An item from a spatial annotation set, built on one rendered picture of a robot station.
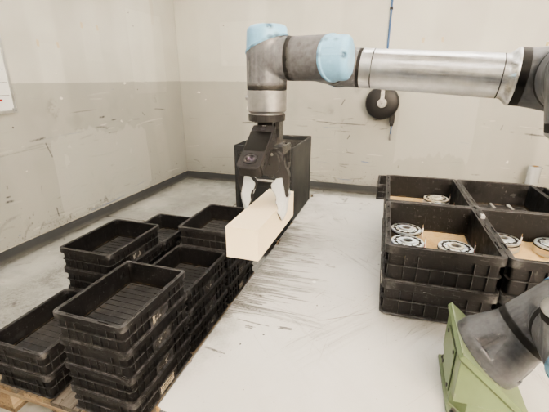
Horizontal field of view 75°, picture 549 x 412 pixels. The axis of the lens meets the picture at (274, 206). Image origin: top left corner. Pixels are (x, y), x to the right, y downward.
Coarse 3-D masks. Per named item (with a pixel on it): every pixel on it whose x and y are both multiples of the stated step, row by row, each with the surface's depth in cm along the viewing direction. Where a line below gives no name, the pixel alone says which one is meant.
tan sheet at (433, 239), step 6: (426, 234) 130; (432, 234) 130; (438, 234) 130; (444, 234) 130; (450, 234) 130; (426, 240) 124; (432, 240) 124; (438, 240) 124; (462, 240) 124; (426, 246) 120; (432, 246) 120
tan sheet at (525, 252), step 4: (520, 244) 121; (524, 244) 121; (528, 244) 121; (532, 244) 121; (520, 248) 119; (524, 248) 119; (528, 248) 119; (520, 252) 116; (524, 252) 116; (528, 252) 116; (532, 252) 116; (516, 256) 114; (520, 256) 114; (524, 256) 114; (528, 256) 114; (532, 256) 114; (536, 256) 114; (540, 256) 114; (536, 260) 111; (540, 260) 111; (544, 260) 111; (548, 260) 111
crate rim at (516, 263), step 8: (480, 208) 125; (544, 216) 120; (488, 224) 112; (496, 232) 106; (504, 248) 96; (512, 256) 92; (512, 264) 91; (520, 264) 90; (528, 264) 89; (536, 264) 89; (544, 264) 88; (544, 272) 89
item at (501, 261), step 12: (408, 204) 131; (420, 204) 130; (432, 204) 129; (492, 240) 101; (396, 252) 98; (408, 252) 97; (420, 252) 96; (432, 252) 95; (444, 252) 94; (456, 252) 94; (504, 252) 94; (480, 264) 93; (492, 264) 92; (504, 264) 91
